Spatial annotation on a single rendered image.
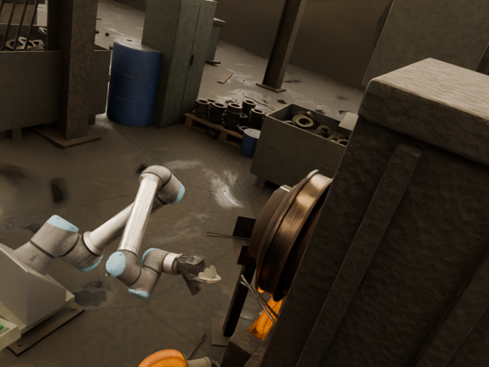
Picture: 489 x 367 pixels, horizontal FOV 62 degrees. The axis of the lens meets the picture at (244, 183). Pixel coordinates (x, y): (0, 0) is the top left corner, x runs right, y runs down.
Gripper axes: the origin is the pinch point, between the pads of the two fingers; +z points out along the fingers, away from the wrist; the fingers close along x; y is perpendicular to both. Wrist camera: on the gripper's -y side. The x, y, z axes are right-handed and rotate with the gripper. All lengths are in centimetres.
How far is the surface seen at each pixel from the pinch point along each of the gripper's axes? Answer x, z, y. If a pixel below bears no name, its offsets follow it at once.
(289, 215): -16, 38, 42
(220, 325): 49, -33, -67
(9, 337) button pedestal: -60, -46, -1
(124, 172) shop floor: 140, -191, -17
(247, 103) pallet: 354, -175, 19
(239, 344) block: -26.2, 24.4, -2.6
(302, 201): -12, 40, 45
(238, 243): 50, -19, -10
